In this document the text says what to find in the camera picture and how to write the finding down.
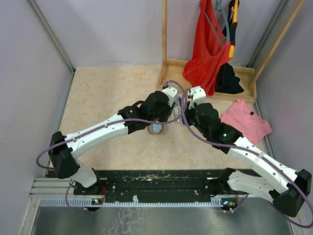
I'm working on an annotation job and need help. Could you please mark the light blue cloth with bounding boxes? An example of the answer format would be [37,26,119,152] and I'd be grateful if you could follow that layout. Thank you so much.
[153,124,162,133]

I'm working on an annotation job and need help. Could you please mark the plaid brown glasses case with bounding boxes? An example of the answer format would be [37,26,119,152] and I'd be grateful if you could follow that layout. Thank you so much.
[147,121,163,135]

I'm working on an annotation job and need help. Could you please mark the white sunglasses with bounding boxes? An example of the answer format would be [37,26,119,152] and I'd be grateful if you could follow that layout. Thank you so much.
[172,95,186,127]

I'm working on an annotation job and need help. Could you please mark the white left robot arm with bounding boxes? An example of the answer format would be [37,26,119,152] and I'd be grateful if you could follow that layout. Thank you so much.
[48,87,178,194]

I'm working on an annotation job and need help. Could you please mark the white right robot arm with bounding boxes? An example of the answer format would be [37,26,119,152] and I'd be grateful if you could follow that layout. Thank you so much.
[184,101,312,217]

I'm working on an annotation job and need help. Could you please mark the wooden clothes rack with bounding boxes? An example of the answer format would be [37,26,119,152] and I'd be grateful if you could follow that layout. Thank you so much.
[158,0,305,104]

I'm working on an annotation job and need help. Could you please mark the pink folded shirt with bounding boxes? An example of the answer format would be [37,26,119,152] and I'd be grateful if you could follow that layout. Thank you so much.
[221,100,272,144]

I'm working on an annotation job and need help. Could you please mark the black garment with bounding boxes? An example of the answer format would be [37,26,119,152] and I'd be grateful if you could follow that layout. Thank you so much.
[215,63,244,94]

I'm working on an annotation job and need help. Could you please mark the red garment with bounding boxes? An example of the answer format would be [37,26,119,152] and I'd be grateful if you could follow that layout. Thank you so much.
[182,0,230,96]

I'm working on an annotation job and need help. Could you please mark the blue-grey hanger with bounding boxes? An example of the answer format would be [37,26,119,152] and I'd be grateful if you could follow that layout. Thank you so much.
[202,0,232,47]

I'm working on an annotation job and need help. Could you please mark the yellow black hanger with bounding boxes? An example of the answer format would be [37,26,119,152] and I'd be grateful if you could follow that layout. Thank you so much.
[223,0,240,59]

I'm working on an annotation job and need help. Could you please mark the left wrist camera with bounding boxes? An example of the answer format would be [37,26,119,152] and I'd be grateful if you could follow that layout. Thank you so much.
[162,85,179,99]

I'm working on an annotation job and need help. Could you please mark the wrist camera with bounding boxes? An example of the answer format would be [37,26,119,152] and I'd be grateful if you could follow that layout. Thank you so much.
[162,85,179,99]
[187,86,206,109]

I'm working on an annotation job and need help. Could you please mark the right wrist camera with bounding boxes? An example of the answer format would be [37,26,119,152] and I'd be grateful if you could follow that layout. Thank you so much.
[187,86,206,109]

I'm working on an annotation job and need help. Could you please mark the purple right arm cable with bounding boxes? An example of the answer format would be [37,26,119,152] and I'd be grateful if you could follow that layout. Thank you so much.
[180,89,313,228]

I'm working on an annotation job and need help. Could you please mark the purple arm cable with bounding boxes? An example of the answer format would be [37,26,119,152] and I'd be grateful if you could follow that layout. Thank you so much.
[36,80,188,213]
[180,89,313,228]

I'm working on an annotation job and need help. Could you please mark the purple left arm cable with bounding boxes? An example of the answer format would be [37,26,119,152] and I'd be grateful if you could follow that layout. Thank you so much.
[36,80,188,213]

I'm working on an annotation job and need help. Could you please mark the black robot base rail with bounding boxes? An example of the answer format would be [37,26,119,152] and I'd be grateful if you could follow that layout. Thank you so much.
[45,168,279,204]

